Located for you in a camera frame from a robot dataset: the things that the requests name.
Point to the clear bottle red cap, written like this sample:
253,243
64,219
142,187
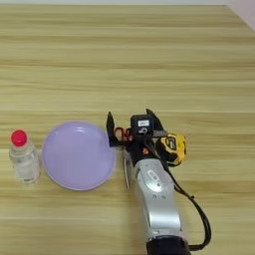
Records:
24,159

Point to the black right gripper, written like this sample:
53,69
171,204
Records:
141,147

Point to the yellow black tape measure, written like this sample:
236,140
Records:
174,147

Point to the purple round plate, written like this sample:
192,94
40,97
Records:
78,156

